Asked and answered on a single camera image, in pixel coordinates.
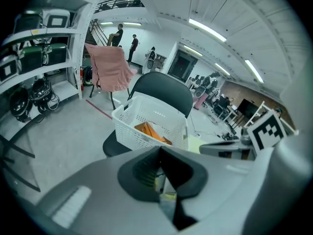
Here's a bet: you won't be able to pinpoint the black metal staircase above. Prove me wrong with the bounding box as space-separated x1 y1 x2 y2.
83 18 111 58

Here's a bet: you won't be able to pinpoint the black double door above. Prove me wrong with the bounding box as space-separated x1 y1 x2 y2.
168 49 199 82

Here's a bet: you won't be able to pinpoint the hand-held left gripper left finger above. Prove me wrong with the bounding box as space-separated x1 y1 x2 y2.
35 145 176 235

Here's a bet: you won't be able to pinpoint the black helmet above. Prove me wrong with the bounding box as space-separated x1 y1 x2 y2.
29 77 61 114
9 87 32 123

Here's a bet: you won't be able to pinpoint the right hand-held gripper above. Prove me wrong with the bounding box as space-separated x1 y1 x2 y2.
199 110 287 160

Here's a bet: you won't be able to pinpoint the grey shell chair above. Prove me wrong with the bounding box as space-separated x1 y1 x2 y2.
0 133 41 193

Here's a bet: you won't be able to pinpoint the rows of black cases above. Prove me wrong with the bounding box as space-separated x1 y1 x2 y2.
0 8 71 83

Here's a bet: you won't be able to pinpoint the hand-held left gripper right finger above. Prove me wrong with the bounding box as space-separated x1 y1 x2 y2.
160 145 258 235

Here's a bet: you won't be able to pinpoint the white storage shelf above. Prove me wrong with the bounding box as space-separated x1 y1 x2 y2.
244 100 298 136

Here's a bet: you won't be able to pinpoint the yellow-green table top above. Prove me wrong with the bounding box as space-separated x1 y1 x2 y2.
160 135 207 200

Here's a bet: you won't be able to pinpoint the grey cabinet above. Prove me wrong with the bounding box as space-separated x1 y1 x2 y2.
154 54 167 72

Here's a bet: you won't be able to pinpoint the white plastic basket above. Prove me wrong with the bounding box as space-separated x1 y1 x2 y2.
112 95 189 151

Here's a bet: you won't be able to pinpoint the white shelf rack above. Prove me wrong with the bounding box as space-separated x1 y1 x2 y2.
0 0 98 122

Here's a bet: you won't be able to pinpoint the orange tissue box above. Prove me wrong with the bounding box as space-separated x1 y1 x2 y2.
134 121 173 146

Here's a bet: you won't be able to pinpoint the pink cloth on chair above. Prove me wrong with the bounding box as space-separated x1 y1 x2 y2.
84 43 138 110

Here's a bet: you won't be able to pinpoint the red fire extinguisher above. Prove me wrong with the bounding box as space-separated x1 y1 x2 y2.
79 67 85 92

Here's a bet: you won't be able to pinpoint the tangle of black cables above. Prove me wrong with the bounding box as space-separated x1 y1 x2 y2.
214 131 240 141

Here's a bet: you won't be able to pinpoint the grey office chair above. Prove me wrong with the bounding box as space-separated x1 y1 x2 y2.
195 86 207 100

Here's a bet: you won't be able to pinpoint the person's white shirt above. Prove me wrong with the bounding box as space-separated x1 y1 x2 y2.
280 45 313 144

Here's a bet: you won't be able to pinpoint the black balcony railing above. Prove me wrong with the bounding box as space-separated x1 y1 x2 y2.
94 0 145 14

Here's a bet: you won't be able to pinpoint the black monitor screen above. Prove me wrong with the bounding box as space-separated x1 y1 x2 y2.
237 98 260 119

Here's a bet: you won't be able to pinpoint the dark green bag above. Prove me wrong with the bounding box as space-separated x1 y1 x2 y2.
84 66 94 87

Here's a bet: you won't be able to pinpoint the black folding chair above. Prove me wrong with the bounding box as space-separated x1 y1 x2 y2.
102 71 194 158

